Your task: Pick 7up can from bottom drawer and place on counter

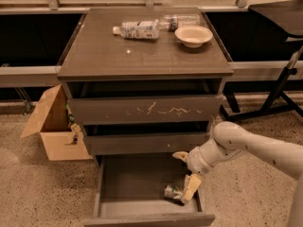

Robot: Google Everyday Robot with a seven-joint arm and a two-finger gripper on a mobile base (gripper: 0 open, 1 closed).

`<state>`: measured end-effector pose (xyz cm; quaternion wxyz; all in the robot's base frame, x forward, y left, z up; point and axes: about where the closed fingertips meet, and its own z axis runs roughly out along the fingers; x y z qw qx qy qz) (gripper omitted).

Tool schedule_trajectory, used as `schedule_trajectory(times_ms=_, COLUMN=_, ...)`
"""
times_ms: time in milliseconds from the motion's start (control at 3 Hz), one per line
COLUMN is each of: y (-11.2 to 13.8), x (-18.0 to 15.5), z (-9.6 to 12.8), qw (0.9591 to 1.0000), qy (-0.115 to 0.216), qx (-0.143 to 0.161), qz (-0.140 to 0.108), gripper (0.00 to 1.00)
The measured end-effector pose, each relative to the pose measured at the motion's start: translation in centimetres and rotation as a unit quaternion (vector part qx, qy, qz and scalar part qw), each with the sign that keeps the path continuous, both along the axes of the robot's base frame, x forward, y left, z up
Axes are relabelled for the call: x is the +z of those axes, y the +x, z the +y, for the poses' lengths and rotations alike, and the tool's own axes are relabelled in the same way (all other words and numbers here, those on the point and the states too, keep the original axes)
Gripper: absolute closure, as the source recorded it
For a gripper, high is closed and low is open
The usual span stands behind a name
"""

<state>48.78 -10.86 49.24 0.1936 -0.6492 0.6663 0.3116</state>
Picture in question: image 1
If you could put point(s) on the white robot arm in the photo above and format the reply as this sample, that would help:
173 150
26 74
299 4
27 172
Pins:
228 140

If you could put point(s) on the top grey drawer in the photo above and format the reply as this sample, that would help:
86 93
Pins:
151 109

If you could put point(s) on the labelled clear water bottle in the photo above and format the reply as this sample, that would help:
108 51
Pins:
144 30

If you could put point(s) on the metal window ledge rail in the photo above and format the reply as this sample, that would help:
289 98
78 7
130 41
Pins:
29 76

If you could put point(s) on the black rolling stand table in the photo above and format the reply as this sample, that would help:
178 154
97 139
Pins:
288 15

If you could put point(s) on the middle grey drawer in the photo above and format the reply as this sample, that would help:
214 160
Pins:
144 143

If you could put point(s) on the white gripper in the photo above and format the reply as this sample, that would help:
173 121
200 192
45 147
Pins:
196 163

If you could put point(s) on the white paper bowl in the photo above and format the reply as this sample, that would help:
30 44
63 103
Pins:
193 36

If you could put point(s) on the dark grey drawer cabinet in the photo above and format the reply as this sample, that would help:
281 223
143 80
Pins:
100 64

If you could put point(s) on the green silver 7up can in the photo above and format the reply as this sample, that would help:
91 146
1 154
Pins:
173 192

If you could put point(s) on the bottom grey open drawer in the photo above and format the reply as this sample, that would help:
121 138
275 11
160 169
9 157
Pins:
131 193

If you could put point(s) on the items inside cardboard box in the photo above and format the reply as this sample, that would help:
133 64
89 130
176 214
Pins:
72 123

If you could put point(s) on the clear bottle dark label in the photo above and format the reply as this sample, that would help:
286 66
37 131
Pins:
173 21

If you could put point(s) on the open cardboard box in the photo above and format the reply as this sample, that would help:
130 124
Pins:
61 141

